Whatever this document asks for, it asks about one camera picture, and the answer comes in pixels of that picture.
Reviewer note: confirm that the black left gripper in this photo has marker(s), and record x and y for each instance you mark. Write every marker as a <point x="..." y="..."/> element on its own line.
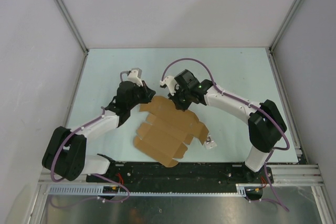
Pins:
<point x="148" y="94"/>

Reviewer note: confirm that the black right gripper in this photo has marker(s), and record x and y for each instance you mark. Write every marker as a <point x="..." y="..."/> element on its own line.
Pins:
<point x="178" y="105"/>

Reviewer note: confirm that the brown cardboard box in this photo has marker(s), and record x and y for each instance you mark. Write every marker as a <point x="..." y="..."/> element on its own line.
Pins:
<point x="167" y="132"/>

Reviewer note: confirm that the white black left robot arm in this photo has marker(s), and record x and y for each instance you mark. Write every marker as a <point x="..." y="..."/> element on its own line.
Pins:
<point x="66" y="155"/>

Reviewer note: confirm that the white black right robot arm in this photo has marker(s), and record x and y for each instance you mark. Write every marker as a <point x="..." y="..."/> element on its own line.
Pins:
<point x="266" y="126"/>

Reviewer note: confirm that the small clear plastic packet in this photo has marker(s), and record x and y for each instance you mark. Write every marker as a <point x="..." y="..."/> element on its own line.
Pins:
<point x="209" y="143"/>

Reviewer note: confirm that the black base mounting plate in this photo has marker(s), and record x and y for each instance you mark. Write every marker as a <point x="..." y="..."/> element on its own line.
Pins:
<point x="238" y="173"/>

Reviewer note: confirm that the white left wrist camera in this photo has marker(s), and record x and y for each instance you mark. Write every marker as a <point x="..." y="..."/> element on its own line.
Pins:
<point x="134" y="76"/>

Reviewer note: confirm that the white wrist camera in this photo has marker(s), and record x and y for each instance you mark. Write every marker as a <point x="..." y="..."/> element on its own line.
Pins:
<point x="170" y="83"/>
<point x="134" y="76"/>

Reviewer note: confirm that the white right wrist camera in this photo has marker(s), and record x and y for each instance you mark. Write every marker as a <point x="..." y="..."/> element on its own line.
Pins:
<point x="170" y="83"/>

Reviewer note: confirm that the grey slotted cable duct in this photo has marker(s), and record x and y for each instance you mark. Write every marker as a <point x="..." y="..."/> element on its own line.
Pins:
<point x="238" y="190"/>

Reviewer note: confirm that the aluminium rail right side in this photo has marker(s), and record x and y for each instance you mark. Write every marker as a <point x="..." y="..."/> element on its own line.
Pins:
<point x="286" y="105"/>

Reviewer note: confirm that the aluminium corner post left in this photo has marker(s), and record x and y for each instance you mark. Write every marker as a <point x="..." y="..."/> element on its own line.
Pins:
<point x="71" y="25"/>

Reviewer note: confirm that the aluminium corner post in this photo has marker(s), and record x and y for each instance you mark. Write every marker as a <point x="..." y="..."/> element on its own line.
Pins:
<point x="291" y="13"/>
<point x="71" y="25"/>

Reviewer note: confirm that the aluminium front rail profile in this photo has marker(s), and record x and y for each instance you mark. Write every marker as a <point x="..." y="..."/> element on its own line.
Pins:
<point x="296" y="174"/>

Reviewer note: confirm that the aluminium corner post right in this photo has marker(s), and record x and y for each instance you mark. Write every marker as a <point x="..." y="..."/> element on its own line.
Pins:
<point x="291" y="13"/>

